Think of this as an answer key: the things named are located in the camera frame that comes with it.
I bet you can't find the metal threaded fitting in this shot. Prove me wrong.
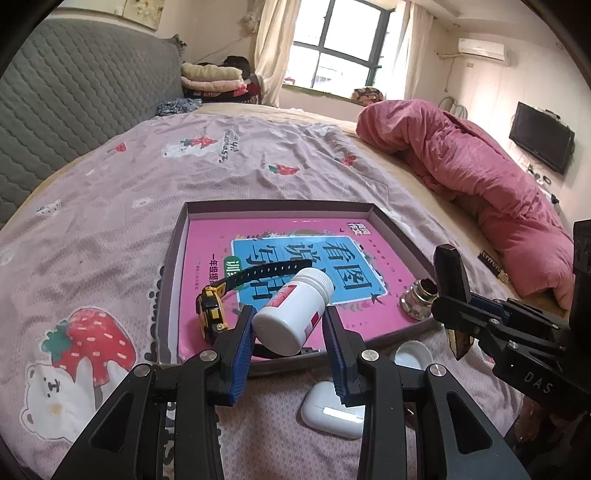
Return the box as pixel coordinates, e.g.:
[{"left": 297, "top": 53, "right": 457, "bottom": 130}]
[{"left": 400, "top": 278, "right": 437, "bottom": 321}]

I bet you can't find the yellow and black wristwatch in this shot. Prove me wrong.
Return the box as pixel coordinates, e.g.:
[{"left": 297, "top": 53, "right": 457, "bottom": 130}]
[{"left": 198, "top": 257, "right": 324, "bottom": 358}]

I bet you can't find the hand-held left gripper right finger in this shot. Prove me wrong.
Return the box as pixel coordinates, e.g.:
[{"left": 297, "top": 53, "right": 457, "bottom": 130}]
[{"left": 322, "top": 305, "right": 532, "bottom": 480}]

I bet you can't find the white round lid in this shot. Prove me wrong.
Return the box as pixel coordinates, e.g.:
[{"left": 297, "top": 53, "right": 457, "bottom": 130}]
[{"left": 394, "top": 340, "right": 433, "bottom": 370}]

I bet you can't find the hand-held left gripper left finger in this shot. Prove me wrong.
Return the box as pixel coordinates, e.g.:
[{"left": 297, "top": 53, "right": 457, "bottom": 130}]
[{"left": 51, "top": 305, "right": 258, "bottom": 480}]

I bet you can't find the pink and blue book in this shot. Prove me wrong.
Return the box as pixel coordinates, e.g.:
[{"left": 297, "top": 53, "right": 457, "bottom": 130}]
[{"left": 178, "top": 217, "right": 428, "bottom": 363}]

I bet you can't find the cream curtain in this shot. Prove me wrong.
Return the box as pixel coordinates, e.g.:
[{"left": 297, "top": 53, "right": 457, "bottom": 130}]
[
  {"left": 379, "top": 0, "right": 435, "bottom": 100},
  {"left": 252, "top": 0, "right": 301, "bottom": 108}
]

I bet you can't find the black box with gold foil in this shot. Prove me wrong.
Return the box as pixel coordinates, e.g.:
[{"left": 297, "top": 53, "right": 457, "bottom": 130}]
[{"left": 433, "top": 244, "right": 474, "bottom": 361}]

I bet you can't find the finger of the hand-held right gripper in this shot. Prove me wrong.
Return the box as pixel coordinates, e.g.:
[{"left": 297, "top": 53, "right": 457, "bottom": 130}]
[
  {"left": 471, "top": 295, "right": 573, "bottom": 333},
  {"left": 431, "top": 298, "right": 568, "bottom": 370}
]

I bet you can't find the strawberry print blanket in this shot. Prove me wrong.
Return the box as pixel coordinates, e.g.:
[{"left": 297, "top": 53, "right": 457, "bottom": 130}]
[{"left": 0, "top": 113, "right": 522, "bottom": 480}]

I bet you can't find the white air conditioner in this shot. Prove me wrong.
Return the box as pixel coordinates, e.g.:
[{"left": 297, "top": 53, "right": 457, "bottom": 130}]
[{"left": 458, "top": 38, "right": 506, "bottom": 62}]

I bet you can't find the grey shallow cardboard box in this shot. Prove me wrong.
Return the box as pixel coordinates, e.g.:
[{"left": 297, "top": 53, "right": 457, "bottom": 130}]
[{"left": 156, "top": 198, "right": 444, "bottom": 365}]

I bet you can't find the white pill bottle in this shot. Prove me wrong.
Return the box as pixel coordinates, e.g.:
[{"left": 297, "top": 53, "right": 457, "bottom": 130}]
[{"left": 252, "top": 268, "right": 334, "bottom": 356}]

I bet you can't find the white earbuds case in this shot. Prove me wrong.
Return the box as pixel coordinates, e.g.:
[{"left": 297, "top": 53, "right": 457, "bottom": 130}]
[{"left": 301, "top": 381, "right": 368, "bottom": 439}]

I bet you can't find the floral cushion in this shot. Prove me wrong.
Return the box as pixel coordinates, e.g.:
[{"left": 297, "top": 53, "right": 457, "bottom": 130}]
[{"left": 351, "top": 87, "right": 386, "bottom": 104}]

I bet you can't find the pink quilt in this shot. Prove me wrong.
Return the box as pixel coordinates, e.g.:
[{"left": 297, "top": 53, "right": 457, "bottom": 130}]
[{"left": 356, "top": 99, "right": 575, "bottom": 310}]

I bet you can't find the black and gold tag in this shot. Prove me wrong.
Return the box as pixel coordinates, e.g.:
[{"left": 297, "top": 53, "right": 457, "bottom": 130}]
[{"left": 478, "top": 249, "right": 509, "bottom": 283}]

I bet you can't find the window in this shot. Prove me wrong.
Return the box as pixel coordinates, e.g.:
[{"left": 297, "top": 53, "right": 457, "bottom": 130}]
[{"left": 288, "top": 0, "right": 398, "bottom": 99}]

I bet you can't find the black television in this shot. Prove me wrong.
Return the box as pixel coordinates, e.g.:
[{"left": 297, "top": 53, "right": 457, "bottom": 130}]
[{"left": 509, "top": 102, "right": 575, "bottom": 175}]

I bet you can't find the grey quilted headboard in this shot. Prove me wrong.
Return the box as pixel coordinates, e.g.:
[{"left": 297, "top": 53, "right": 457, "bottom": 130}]
[{"left": 0, "top": 18, "right": 185, "bottom": 227}]

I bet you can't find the white metal chair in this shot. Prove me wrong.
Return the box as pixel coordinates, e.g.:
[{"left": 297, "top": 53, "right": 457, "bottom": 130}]
[{"left": 438, "top": 96, "right": 469, "bottom": 121}]

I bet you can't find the stack of folded clothes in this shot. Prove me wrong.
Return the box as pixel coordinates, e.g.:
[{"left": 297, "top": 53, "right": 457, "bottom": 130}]
[{"left": 180, "top": 55, "right": 262, "bottom": 104}]

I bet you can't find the dark patterned cloth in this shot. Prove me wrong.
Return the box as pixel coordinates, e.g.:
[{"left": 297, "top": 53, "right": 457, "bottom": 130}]
[{"left": 156, "top": 98, "right": 204, "bottom": 117}]

